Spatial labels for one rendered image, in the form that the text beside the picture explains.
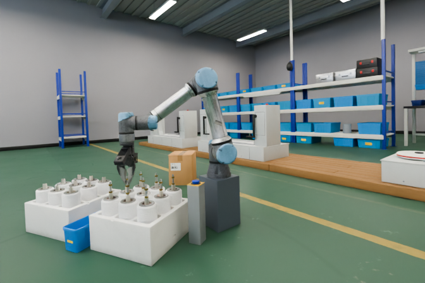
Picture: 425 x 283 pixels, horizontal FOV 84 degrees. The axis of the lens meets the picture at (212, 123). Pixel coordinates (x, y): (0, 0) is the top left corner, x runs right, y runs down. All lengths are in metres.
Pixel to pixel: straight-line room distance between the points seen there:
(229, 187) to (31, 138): 6.49
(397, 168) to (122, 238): 2.08
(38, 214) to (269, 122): 2.48
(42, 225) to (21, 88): 5.96
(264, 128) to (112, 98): 5.59
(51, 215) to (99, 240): 0.38
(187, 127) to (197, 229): 3.40
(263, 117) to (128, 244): 2.27
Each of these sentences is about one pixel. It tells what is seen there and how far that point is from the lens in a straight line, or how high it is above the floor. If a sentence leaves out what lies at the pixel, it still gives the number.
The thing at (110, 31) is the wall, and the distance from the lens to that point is 8.21.
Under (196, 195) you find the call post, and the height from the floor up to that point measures 0.26.
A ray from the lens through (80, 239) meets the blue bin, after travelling 1.49.
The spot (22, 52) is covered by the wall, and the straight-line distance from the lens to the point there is 7.66.
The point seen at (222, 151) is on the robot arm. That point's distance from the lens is 1.26.
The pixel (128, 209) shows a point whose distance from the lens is 1.30.
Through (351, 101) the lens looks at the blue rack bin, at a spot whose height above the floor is 0.89.
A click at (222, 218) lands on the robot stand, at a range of 1.47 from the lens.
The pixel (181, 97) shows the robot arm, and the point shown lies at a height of 0.78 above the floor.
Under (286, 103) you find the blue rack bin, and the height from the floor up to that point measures 0.93.
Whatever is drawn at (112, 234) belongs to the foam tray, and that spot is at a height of 0.11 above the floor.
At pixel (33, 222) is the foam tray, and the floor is 0.07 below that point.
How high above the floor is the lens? 0.67
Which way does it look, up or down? 2 degrees down
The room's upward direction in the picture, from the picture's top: 2 degrees counter-clockwise
